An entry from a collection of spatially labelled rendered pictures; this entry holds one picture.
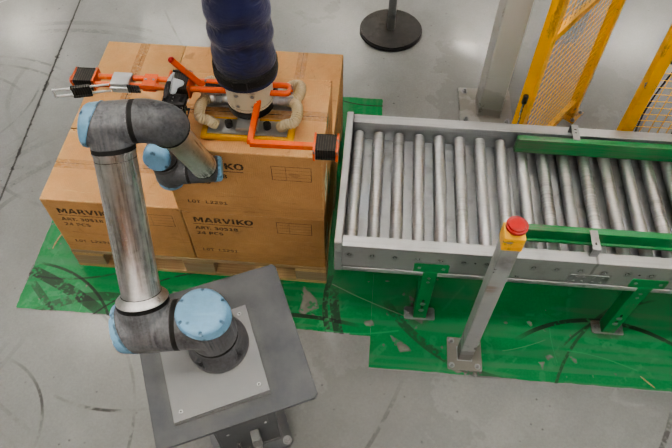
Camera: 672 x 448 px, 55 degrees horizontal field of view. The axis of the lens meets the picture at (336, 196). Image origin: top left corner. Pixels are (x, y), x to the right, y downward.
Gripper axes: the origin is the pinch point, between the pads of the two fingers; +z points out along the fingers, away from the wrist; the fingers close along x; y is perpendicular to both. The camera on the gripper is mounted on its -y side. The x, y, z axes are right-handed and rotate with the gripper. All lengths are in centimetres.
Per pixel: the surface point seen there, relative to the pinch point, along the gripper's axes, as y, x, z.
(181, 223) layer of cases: -6, -64, -19
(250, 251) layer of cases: 22, -83, -19
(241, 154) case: 26.2, -13.7, -20.1
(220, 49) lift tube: 22.1, 24.5, -8.4
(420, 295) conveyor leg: 98, -85, -34
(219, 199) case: 13.9, -42.7, -20.1
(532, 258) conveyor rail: 136, -48, -35
